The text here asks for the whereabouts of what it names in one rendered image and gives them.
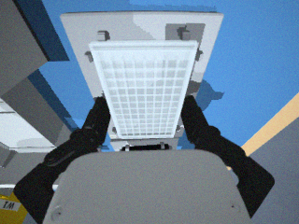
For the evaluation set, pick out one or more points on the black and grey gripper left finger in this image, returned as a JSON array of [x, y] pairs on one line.
[[35, 191]]

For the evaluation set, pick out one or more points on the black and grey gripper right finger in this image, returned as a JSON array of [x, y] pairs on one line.
[[254, 182]]

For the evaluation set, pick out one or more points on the blue bench mat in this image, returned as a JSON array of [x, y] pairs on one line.
[[252, 73]]

